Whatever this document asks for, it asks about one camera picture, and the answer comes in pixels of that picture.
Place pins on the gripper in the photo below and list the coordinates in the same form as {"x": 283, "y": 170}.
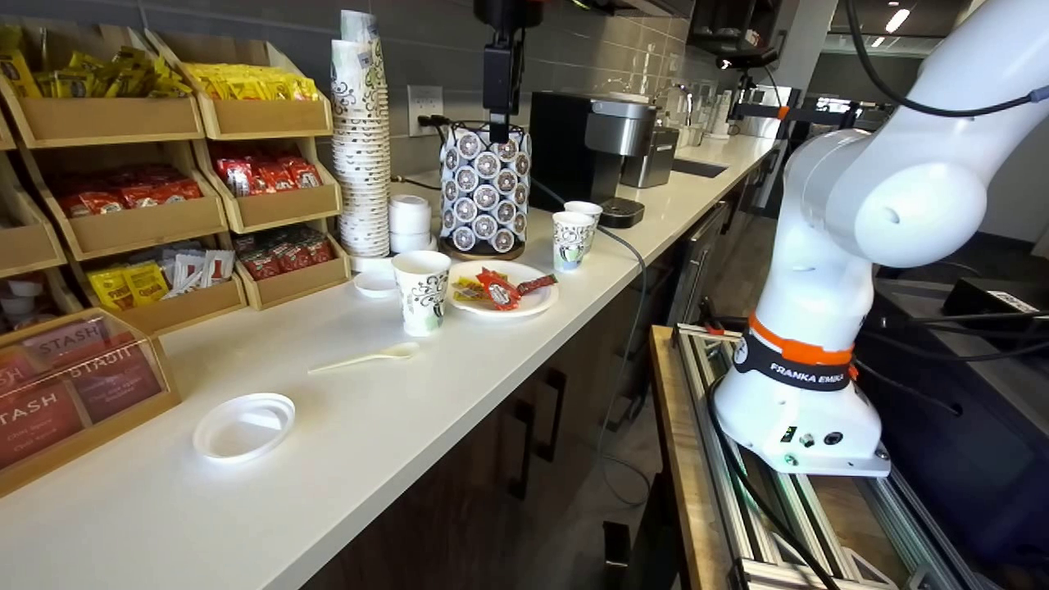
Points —
{"x": 506, "y": 11}

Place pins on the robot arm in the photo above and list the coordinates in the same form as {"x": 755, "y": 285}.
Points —
{"x": 869, "y": 205}

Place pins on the black coffee maker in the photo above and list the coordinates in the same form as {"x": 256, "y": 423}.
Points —
{"x": 565, "y": 143}

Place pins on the coffee pod carousel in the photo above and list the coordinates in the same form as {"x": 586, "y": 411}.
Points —
{"x": 485, "y": 197}

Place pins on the patterned paper cup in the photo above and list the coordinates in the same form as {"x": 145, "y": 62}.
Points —
{"x": 422, "y": 295}
{"x": 592, "y": 211}
{"x": 572, "y": 242}

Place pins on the white cup lid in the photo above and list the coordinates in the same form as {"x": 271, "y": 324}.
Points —
{"x": 244, "y": 426}
{"x": 374, "y": 283}

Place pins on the tap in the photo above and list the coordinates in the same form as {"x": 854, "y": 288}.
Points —
{"x": 678, "y": 97}

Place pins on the stack of paper cups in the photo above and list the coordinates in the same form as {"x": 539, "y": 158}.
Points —
{"x": 361, "y": 147}

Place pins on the silver appliance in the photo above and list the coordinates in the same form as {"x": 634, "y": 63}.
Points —
{"x": 651, "y": 160}

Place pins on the stack of white lids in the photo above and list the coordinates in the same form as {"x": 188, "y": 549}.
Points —
{"x": 410, "y": 220}

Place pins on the black drip tray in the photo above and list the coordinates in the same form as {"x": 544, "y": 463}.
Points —
{"x": 622, "y": 212}

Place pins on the sink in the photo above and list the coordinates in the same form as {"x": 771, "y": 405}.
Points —
{"x": 699, "y": 168}

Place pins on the brown red packet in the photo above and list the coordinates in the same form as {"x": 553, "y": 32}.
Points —
{"x": 537, "y": 283}

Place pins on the yellow packet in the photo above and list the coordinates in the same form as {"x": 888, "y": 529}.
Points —
{"x": 466, "y": 290}

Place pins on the heap of red packets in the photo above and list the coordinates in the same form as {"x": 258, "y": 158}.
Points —
{"x": 283, "y": 252}
{"x": 131, "y": 192}
{"x": 266, "y": 174}

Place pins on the white paper plate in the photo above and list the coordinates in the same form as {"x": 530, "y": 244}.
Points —
{"x": 537, "y": 301}

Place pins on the white plastic spoon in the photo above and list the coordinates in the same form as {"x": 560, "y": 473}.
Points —
{"x": 385, "y": 353}

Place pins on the dark wood cabinet door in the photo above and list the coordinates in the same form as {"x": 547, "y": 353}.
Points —
{"x": 586, "y": 369}
{"x": 442, "y": 508}

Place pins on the wooden display rack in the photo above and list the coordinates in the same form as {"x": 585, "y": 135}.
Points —
{"x": 139, "y": 123}

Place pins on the heap of yellow white packets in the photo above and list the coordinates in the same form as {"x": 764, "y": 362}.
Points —
{"x": 139, "y": 283}

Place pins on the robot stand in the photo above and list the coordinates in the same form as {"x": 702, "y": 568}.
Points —
{"x": 697, "y": 459}

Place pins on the heap of creamer cups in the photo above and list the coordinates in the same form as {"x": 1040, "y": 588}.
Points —
{"x": 20, "y": 299}

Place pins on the black power brick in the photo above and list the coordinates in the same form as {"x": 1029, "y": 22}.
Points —
{"x": 996, "y": 299}

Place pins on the wooden tea box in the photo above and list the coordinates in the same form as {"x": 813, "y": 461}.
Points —
{"x": 74, "y": 393}

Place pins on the white wall socket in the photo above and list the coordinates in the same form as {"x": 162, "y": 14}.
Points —
{"x": 424, "y": 102}

